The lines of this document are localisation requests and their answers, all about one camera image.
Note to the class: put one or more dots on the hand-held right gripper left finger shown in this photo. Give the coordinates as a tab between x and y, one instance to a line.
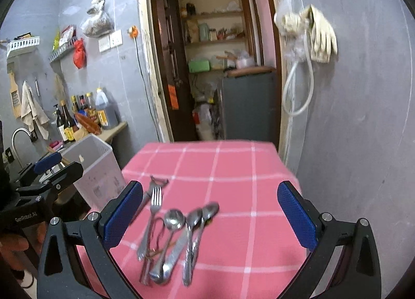
123	218

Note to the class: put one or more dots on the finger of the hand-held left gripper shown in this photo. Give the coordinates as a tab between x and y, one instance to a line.
48	161
66	175

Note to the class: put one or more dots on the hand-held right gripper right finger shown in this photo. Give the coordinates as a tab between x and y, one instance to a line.
296	218

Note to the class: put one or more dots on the metal peeler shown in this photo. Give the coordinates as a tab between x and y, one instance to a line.
159	181

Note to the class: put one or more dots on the person's left hand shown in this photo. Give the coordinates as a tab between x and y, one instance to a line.
11	244

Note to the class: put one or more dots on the white plastic bin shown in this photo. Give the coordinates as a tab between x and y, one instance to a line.
97	169

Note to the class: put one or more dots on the metal fork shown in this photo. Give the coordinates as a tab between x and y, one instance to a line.
156	198

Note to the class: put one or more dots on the dark bottle white label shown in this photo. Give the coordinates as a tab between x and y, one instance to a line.
58	124

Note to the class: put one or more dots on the dark bottle yellow label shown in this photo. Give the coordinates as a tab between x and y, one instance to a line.
67	125

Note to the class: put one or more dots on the metal faucet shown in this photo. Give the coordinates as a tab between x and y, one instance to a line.
19	132

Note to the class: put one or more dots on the pale yellow packet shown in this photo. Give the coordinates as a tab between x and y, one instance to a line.
80	134

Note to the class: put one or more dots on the round metal soup spoon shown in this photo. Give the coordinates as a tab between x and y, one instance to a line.
174	219

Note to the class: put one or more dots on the beige hanging towel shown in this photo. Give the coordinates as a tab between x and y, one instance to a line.
32	111

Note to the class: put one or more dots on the brown snack packet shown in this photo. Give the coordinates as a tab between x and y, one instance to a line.
89	124

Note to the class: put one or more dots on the yellow capped sauce bottle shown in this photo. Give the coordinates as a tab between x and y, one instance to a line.
75	102
90	103

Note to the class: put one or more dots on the sauce bottle blue label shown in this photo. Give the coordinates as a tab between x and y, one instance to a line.
83	104

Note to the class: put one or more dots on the beige kitchen counter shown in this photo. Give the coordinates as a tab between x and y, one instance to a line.
116	128

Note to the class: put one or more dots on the pink checked tablecloth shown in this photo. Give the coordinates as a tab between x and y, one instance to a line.
233	188

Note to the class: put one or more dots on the wooden cutting board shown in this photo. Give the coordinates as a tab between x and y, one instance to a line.
14	98

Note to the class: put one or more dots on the small hanging cloth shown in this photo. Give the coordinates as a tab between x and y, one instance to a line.
60	88

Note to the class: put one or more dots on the hanging metal tool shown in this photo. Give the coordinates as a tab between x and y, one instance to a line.
38	86

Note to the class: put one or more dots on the large soy sauce jug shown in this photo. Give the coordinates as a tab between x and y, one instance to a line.
108	111

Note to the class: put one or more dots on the red plastic bag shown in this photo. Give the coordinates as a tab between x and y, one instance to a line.
79	54

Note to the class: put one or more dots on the green yellow packet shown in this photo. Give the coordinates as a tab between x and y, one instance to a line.
56	41

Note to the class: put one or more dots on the grey cabinet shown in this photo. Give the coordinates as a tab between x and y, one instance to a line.
249	104

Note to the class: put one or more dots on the white floor bag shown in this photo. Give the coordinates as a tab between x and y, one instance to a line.
204	124

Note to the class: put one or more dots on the red white packet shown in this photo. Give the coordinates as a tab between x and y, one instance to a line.
68	34

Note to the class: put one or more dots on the orange door sticker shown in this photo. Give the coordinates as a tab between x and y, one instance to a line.
173	96

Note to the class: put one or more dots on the clear bag dark contents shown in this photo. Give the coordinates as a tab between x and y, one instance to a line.
97	22

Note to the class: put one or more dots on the dark brown wooden door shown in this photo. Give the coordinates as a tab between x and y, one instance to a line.
170	52

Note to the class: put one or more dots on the metal pot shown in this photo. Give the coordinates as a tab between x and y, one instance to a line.
244	63

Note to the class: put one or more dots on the green box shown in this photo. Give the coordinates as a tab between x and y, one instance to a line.
199	66

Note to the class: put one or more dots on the clear plastic bag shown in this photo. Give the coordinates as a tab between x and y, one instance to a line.
296	47

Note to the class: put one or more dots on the cream rubber gloves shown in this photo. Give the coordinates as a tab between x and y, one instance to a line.
322	36

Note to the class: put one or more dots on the wooden shelf unit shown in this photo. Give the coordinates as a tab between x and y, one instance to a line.
214	43

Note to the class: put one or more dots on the cream bundled cloth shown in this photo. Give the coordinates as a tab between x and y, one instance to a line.
290	22

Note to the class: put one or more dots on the pale green canister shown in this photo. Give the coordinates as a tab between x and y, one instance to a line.
204	32

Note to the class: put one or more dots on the small jar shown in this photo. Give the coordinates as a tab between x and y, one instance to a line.
212	34

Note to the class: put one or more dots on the grey wall rack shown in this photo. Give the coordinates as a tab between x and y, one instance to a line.
63	51

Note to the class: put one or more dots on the white wall rack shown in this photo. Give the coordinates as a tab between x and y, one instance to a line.
22	44

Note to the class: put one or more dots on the white wall socket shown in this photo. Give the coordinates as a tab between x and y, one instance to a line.
116	39

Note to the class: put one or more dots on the pale door frame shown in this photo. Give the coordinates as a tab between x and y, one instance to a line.
147	59

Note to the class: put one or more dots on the orange wall plug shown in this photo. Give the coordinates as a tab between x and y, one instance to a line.
133	31

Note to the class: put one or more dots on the pink door brown frame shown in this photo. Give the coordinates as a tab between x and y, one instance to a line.
262	17

